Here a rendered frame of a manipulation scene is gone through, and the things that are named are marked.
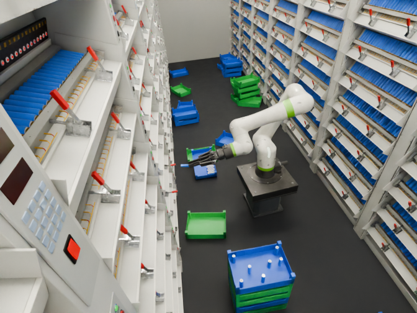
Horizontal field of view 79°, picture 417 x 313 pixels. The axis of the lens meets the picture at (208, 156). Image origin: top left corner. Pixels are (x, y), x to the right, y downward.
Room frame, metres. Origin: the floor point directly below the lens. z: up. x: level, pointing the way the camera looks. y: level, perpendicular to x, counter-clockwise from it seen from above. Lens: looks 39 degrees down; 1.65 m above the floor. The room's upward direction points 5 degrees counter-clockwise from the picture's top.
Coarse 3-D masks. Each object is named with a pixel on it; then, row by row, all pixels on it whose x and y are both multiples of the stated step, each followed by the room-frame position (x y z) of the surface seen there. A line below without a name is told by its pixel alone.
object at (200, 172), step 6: (192, 150) 1.96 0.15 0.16; (198, 150) 1.99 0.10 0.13; (204, 150) 2.00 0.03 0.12; (192, 156) 1.91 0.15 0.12; (198, 156) 1.95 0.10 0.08; (198, 168) 1.82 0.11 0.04; (204, 168) 1.82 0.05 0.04; (198, 174) 1.77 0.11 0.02; (204, 174) 1.76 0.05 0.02; (216, 174) 1.72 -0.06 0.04
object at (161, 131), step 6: (162, 132) 1.53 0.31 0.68; (162, 138) 1.48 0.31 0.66; (162, 144) 1.38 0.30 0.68; (162, 150) 1.34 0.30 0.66; (162, 156) 1.27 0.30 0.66; (162, 162) 1.22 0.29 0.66; (162, 168) 1.16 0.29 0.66; (162, 174) 1.10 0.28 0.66; (162, 180) 1.05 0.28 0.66; (162, 186) 1.00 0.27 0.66
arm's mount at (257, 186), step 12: (240, 168) 1.43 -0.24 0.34; (252, 168) 1.42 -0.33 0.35; (252, 180) 1.29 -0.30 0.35; (264, 180) 1.28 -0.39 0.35; (276, 180) 1.26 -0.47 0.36; (288, 180) 1.25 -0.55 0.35; (252, 192) 1.17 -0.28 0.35; (264, 192) 1.16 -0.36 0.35; (276, 192) 1.16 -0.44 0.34; (288, 192) 1.18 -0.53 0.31
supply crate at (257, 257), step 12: (228, 252) 0.72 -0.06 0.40; (240, 252) 0.73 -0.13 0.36; (252, 252) 0.74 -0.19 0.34; (264, 252) 0.74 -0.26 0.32; (240, 264) 0.69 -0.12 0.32; (252, 264) 0.68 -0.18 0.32; (264, 264) 0.67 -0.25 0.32; (276, 264) 0.67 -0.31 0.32; (288, 264) 0.64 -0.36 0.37; (240, 276) 0.62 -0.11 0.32; (252, 276) 0.61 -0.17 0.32; (276, 276) 0.60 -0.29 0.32; (288, 276) 0.60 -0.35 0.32; (240, 288) 0.54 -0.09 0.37; (252, 288) 0.54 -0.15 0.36; (264, 288) 0.55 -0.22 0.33
